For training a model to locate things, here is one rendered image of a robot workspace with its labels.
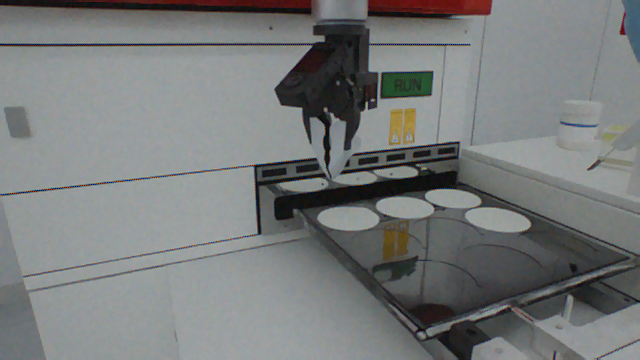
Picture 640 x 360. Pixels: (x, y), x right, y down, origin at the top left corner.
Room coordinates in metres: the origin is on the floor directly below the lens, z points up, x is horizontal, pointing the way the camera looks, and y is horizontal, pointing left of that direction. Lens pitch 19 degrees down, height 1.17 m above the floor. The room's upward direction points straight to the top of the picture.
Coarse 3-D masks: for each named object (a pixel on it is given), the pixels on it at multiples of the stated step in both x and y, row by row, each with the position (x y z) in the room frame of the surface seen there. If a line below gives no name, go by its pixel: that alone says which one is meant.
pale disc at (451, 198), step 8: (432, 192) 0.75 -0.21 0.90; (440, 192) 0.75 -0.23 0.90; (448, 192) 0.75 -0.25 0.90; (456, 192) 0.75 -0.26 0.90; (464, 192) 0.75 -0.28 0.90; (432, 200) 0.71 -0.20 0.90; (440, 200) 0.71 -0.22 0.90; (448, 200) 0.71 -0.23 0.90; (456, 200) 0.71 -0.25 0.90; (464, 200) 0.71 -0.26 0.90; (472, 200) 0.71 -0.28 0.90; (480, 200) 0.71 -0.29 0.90
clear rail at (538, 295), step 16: (592, 272) 0.45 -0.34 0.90; (608, 272) 0.45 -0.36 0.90; (624, 272) 0.46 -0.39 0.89; (544, 288) 0.41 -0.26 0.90; (560, 288) 0.42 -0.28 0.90; (576, 288) 0.43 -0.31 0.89; (496, 304) 0.38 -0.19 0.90; (512, 304) 0.39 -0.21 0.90; (528, 304) 0.39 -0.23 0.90; (448, 320) 0.36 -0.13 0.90; (480, 320) 0.36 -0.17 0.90; (416, 336) 0.34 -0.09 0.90; (432, 336) 0.34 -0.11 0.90
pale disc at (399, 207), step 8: (384, 200) 0.71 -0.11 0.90; (392, 200) 0.71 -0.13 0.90; (400, 200) 0.71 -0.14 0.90; (408, 200) 0.71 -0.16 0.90; (416, 200) 0.71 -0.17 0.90; (384, 208) 0.67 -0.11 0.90; (392, 208) 0.67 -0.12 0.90; (400, 208) 0.67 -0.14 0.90; (408, 208) 0.67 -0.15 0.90; (416, 208) 0.67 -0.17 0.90; (424, 208) 0.67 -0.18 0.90; (432, 208) 0.67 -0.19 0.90; (400, 216) 0.64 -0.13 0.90; (408, 216) 0.64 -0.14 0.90; (416, 216) 0.64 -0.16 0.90
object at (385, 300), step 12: (300, 216) 0.63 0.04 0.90; (312, 228) 0.58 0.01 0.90; (324, 240) 0.54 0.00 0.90; (336, 252) 0.51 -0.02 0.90; (348, 264) 0.47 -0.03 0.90; (360, 276) 0.45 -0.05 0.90; (372, 288) 0.42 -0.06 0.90; (384, 300) 0.39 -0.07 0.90; (396, 312) 0.37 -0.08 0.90; (408, 324) 0.35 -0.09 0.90
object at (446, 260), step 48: (336, 240) 0.55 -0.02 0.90; (384, 240) 0.55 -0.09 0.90; (432, 240) 0.55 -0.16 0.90; (480, 240) 0.55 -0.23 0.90; (528, 240) 0.55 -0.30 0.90; (576, 240) 0.55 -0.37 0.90; (384, 288) 0.42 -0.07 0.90; (432, 288) 0.42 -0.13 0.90; (480, 288) 0.42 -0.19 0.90; (528, 288) 0.42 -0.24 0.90
